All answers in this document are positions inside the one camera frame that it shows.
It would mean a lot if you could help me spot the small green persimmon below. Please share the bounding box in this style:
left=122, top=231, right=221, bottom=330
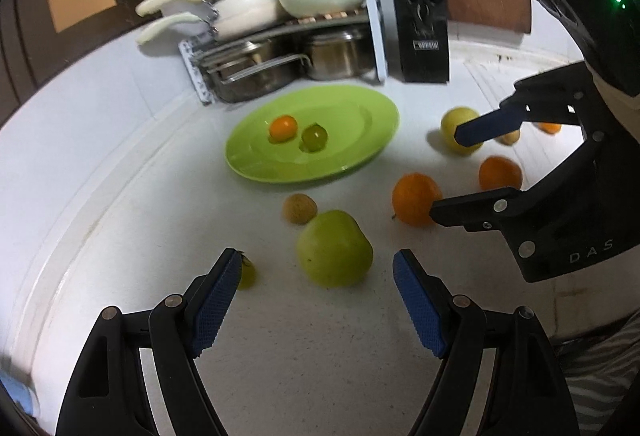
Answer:
left=238, top=254, right=257, bottom=290

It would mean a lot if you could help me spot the small tan fruit far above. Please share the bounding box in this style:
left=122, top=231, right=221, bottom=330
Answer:
left=497, top=130, right=521, bottom=146

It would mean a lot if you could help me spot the small orange on plate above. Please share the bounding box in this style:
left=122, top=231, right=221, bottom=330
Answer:
left=269, top=115, right=298, bottom=144

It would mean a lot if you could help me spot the black knife block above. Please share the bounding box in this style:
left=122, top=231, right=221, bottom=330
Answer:
left=394, top=0, right=450, bottom=84

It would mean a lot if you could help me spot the small green fruit on plate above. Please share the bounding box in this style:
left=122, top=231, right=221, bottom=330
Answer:
left=300, top=123, right=328, bottom=152

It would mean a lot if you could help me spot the steel pot right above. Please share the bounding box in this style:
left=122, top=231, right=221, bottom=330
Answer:
left=306, top=26, right=375, bottom=81

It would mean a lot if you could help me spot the white pan lower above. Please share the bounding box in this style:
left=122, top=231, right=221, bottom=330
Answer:
left=136, top=0, right=288, bottom=45

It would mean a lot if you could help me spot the yellow apple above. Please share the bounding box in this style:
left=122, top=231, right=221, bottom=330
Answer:
left=440, top=107, right=483, bottom=156

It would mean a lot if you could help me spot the small orange far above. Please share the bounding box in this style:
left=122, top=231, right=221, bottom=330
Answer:
left=536, top=123, right=562, bottom=135

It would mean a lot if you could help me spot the grey white dish rack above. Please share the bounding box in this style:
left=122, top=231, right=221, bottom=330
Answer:
left=179, top=0, right=387, bottom=104

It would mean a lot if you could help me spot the large green apple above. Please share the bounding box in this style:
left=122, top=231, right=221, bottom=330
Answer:
left=296, top=210, right=374, bottom=288

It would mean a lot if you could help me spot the tan round fruit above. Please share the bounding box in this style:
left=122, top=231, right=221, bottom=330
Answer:
left=282, top=193, right=318, bottom=225

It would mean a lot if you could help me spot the green plate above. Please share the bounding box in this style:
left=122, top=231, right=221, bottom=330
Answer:
left=224, top=84, right=399, bottom=184

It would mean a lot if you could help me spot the large orange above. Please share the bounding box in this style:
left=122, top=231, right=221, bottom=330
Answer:
left=392, top=173, right=442, bottom=228

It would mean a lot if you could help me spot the steel pot with handle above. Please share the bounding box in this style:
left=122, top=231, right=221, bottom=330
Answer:
left=195, top=38, right=309, bottom=104

